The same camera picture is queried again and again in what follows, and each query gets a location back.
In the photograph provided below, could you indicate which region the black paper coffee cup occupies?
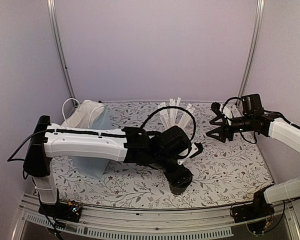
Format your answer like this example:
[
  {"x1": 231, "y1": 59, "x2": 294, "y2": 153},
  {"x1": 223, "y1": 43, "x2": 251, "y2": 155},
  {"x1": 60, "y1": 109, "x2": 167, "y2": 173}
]
[{"x1": 169, "y1": 183, "x2": 190, "y2": 196}]

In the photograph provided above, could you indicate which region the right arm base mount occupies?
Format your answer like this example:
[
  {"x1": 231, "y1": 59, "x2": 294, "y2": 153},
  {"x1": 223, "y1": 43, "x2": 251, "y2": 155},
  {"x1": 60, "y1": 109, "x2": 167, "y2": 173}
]
[{"x1": 229, "y1": 203, "x2": 275, "y2": 235}]

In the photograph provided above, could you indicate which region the floral patterned table mat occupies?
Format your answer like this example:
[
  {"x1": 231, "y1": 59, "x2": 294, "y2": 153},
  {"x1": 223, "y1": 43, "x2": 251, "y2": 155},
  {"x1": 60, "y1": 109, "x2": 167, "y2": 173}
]
[{"x1": 51, "y1": 102, "x2": 273, "y2": 209}]

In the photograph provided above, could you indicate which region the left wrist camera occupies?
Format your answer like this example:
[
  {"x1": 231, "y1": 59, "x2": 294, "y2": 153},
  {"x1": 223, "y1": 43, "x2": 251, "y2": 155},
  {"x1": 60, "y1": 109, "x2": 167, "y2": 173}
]
[{"x1": 177, "y1": 142, "x2": 203, "y2": 165}]

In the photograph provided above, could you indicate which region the light blue paper bag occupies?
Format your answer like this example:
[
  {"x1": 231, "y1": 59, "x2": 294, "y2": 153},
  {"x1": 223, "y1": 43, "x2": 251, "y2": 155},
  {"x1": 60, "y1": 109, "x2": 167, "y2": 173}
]
[{"x1": 61, "y1": 98, "x2": 114, "y2": 180}]

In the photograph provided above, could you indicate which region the black braided cable loop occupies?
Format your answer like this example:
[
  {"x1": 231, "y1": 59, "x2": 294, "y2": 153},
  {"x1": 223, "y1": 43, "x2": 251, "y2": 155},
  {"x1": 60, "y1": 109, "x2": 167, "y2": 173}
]
[{"x1": 141, "y1": 106, "x2": 197, "y2": 143}]

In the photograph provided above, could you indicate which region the front aluminium rail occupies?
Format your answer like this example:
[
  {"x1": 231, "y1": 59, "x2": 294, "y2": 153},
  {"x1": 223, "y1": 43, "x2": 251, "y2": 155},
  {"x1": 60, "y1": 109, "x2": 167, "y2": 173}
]
[{"x1": 12, "y1": 194, "x2": 300, "y2": 240}]

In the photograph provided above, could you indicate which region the aluminium frame post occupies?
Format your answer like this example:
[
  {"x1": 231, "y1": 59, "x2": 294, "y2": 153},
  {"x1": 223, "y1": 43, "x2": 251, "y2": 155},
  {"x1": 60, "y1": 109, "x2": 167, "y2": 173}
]
[
  {"x1": 46, "y1": 0, "x2": 76, "y2": 98},
  {"x1": 237, "y1": 0, "x2": 265, "y2": 98}
]

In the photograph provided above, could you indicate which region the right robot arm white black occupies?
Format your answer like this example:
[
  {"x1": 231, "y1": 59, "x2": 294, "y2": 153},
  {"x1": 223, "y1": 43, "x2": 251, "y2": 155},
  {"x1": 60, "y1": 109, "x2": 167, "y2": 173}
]
[{"x1": 206, "y1": 93, "x2": 300, "y2": 218}]

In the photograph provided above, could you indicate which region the right aluminium frame post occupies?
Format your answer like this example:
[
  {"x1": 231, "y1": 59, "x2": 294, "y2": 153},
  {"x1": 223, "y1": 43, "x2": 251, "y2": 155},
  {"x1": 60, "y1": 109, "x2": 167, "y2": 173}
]
[{"x1": 237, "y1": 0, "x2": 265, "y2": 98}]

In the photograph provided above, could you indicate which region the bundle of white wrapped straws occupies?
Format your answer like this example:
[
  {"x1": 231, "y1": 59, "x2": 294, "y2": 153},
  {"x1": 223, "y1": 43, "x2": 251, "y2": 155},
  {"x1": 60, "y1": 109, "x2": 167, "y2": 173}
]
[{"x1": 157, "y1": 97, "x2": 191, "y2": 130}]

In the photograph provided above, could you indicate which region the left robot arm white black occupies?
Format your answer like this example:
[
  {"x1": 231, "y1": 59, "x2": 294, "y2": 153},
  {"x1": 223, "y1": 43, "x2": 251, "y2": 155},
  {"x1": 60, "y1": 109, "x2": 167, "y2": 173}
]
[{"x1": 21, "y1": 115, "x2": 203, "y2": 217}]

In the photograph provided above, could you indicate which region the left aluminium frame post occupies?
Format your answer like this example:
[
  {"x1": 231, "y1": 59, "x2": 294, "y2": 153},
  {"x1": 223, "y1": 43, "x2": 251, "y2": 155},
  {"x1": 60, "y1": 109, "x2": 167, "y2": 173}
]
[{"x1": 46, "y1": 0, "x2": 76, "y2": 98}]

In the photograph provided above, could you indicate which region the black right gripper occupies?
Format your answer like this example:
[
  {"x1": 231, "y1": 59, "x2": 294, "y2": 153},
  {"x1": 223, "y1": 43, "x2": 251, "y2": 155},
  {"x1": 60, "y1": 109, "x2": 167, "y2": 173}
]
[{"x1": 206, "y1": 115, "x2": 254, "y2": 143}]

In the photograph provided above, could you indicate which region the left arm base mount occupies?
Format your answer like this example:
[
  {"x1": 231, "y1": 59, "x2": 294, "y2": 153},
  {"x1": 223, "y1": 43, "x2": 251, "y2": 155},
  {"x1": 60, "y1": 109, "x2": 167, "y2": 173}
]
[{"x1": 39, "y1": 201, "x2": 82, "y2": 223}]

